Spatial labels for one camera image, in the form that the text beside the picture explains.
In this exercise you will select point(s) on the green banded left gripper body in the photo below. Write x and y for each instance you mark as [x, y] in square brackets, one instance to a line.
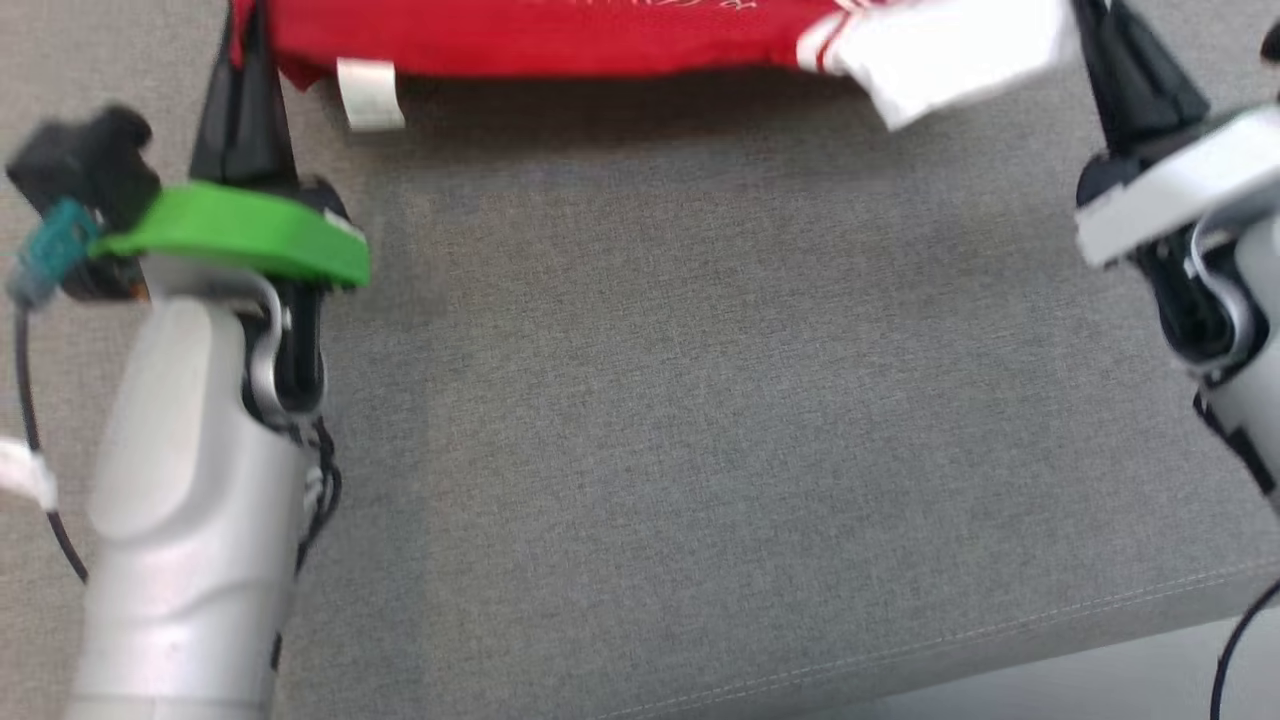
[250, 235]

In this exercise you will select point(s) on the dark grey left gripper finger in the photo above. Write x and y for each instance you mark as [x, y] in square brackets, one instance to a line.
[268, 130]
[228, 130]

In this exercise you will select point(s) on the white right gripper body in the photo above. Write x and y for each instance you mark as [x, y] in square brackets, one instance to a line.
[1190, 180]

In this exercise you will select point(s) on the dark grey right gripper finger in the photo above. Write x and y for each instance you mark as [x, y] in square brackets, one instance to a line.
[1108, 90]
[1160, 95]

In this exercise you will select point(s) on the red t-shirt with white sleeves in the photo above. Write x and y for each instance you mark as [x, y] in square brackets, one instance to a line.
[560, 35]

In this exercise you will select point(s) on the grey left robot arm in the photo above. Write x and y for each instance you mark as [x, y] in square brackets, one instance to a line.
[180, 520]

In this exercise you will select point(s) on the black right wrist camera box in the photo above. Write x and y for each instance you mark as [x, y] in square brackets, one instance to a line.
[1273, 42]

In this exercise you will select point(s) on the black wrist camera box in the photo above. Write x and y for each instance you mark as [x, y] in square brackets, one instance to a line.
[90, 165]
[1273, 42]

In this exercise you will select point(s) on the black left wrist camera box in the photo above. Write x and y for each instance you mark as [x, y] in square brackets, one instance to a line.
[90, 165]

